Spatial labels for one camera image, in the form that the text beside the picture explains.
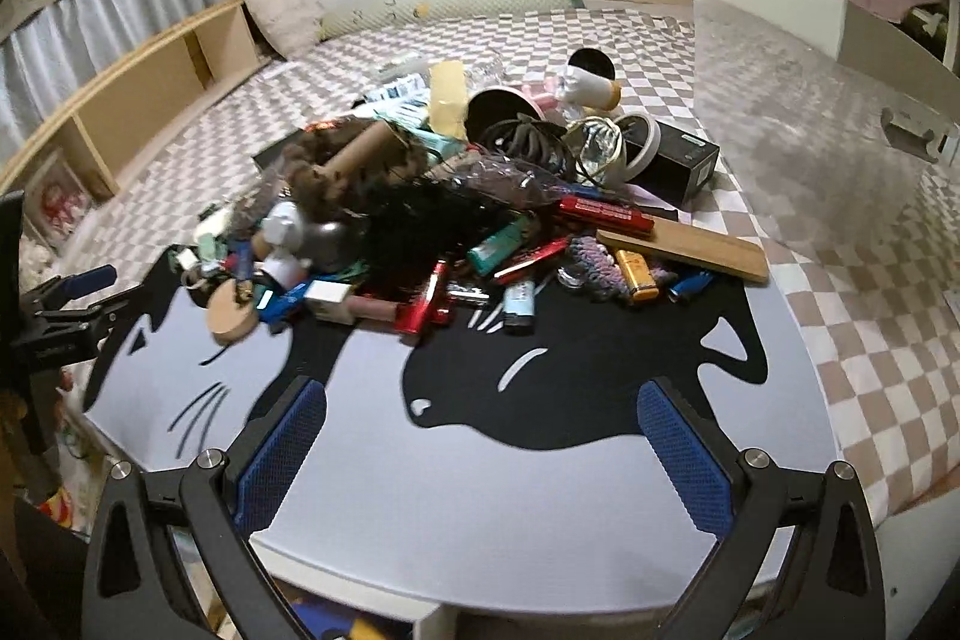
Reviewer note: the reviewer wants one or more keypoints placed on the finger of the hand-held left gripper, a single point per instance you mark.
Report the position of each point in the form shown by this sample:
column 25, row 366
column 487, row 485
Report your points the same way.
column 90, row 280
column 109, row 306

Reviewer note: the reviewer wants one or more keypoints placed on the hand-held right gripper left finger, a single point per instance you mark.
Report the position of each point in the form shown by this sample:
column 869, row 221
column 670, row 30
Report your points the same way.
column 281, row 452

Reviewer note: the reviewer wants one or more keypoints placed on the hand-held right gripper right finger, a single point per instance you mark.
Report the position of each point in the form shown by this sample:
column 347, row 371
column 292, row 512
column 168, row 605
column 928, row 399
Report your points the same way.
column 682, row 460

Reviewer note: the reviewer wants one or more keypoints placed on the bamboo board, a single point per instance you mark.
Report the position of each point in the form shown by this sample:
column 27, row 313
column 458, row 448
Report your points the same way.
column 690, row 254

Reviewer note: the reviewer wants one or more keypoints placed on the clear plastic container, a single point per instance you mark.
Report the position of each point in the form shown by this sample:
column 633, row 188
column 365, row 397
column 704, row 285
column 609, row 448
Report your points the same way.
column 787, row 123

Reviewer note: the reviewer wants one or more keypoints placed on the framed picture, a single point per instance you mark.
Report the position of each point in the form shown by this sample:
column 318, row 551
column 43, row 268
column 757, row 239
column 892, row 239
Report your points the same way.
column 56, row 201

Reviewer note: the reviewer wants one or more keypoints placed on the green tube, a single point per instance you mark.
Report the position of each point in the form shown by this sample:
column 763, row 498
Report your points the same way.
column 210, row 246

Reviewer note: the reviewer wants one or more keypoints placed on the round wooden disc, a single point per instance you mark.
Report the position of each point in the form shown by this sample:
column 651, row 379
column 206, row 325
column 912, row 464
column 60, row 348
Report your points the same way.
column 232, row 314

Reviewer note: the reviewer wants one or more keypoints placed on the blue plastic item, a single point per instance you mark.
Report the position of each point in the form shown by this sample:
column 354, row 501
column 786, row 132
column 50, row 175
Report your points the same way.
column 283, row 306

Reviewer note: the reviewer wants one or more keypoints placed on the small white box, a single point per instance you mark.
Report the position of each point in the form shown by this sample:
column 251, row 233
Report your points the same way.
column 326, row 299

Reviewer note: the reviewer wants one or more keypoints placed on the brown pink tube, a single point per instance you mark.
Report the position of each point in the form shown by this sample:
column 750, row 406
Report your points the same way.
column 375, row 308

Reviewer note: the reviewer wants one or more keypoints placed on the blue lighter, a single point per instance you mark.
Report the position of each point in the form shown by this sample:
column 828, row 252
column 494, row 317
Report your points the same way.
column 690, row 286

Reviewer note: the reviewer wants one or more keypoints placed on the colourful floor toys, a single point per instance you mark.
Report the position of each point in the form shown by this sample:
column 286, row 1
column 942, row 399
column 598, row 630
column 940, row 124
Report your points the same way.
column 352, row 614

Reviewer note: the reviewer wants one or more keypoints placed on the grey black cat print mat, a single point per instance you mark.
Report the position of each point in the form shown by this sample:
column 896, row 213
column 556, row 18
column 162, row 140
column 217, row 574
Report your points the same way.
column 450, row 520

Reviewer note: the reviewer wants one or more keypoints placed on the white mini fan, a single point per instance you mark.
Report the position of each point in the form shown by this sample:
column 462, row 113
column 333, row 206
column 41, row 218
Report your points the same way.
column 281, row 235

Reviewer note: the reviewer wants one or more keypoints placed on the yellow lighter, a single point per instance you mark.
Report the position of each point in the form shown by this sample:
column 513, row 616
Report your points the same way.
column 637, row 276

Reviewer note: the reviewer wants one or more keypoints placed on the red metallic tube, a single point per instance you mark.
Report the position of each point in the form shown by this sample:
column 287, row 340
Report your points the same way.
column 420, row 310

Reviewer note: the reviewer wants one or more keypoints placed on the wooden shelf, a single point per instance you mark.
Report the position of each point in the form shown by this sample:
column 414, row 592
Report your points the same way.
column 150, row 78

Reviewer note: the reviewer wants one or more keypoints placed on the pink purple crochet piece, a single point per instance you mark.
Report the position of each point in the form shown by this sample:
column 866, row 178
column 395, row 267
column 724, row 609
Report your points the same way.
column 592, row 269

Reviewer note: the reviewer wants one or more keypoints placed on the small glass jar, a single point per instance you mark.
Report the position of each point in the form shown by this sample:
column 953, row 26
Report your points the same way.
column 574, row 278

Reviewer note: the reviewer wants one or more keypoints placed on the grey ball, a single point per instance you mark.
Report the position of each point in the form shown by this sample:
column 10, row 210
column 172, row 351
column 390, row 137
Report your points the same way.
column 326, row 242

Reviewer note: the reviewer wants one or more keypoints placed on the light teal lighter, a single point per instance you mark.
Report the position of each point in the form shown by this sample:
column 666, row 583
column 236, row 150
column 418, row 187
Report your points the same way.
column 519, row 306

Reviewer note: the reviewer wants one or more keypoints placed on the brown furry toy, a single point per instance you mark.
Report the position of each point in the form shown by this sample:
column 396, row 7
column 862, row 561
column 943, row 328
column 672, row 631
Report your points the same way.
column 315, row 190

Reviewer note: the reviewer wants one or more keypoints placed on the red pen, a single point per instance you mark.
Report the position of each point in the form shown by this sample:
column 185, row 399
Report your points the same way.
column 532, row 261

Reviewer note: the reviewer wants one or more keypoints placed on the red metal case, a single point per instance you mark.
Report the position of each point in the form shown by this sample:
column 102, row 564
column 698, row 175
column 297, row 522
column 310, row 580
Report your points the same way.
column 604, row 214

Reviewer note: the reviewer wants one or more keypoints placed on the black feather duster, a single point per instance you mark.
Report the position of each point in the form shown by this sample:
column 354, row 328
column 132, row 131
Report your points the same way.
column 420, row 227

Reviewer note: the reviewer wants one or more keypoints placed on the white curtain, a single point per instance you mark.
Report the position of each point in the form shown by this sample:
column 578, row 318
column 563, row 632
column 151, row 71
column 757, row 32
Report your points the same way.
column 112, row 3

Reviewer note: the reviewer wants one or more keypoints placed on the green lighter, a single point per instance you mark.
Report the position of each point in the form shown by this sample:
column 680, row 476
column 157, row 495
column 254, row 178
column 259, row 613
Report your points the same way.
column 499, row 246

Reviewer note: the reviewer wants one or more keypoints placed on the cardboard tube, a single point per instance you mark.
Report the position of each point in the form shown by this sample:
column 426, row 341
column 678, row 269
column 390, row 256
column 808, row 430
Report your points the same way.
column 360, row 153

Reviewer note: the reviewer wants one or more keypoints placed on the black cardboard box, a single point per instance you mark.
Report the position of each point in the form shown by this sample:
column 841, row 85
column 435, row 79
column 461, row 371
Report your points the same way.
column 675, row 156

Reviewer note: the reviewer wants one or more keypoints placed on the white tape roll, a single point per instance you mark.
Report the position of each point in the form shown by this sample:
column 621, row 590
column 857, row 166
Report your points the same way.
column 646, row 149

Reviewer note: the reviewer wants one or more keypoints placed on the gold mesh bag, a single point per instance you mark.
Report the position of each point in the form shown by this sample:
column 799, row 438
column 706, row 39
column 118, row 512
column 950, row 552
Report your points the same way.
column 596, row 149

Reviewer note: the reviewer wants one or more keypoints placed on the clear plastic bag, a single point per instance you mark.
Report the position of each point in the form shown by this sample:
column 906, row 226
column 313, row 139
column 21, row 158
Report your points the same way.
column 510, row 183

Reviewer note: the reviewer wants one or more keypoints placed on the cream pillow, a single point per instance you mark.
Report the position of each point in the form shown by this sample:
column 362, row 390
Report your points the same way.
column 285, row 14

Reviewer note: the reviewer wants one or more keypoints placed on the patterned packets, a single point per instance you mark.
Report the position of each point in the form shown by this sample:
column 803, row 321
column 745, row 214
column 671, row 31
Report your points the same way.
column 401, row 96

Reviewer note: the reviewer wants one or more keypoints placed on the white bottle with black base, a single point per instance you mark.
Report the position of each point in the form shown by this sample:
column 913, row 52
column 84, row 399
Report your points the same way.
column 589, row 85

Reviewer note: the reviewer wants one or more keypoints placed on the yellow sponge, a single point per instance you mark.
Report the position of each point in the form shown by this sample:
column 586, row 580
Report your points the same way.
column 448, row 100

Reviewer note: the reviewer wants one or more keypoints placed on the pink plastic item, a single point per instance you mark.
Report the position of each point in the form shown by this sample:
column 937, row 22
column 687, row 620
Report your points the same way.
column 540, row 94

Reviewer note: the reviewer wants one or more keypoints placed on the black round tin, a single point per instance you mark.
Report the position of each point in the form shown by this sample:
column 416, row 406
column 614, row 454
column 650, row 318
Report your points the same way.
column 495, row 111

